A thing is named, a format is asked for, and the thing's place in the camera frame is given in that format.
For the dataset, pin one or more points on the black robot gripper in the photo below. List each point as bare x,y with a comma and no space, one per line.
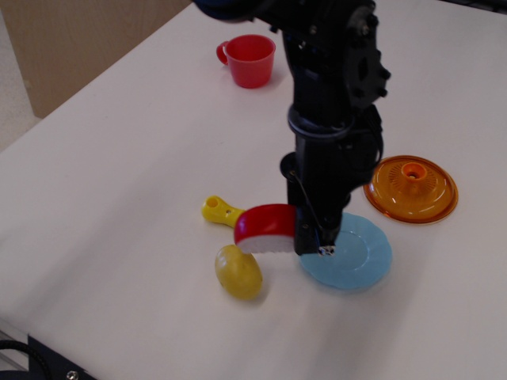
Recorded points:
328,163

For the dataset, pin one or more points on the red and white toy sushi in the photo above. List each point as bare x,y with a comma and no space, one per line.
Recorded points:
267,228

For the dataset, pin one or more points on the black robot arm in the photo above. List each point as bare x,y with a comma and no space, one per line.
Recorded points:
330,47

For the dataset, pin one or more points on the light blue plastic plate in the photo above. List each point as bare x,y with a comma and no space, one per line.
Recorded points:
362,256

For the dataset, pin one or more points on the yellow toy potato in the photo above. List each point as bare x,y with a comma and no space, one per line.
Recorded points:
238,273

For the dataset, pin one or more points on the orange transparent pot lid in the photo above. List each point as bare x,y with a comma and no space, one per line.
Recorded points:
412,190

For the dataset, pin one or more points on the red plastic cup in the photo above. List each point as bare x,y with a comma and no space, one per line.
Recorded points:
250,59

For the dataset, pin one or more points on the beige wooden cabinet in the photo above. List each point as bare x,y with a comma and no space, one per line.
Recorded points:
61,46

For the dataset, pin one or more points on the yellow handled toy knife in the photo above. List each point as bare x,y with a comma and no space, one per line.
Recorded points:
215,209

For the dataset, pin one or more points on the black corner bracket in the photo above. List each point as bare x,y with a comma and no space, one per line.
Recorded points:
59,366

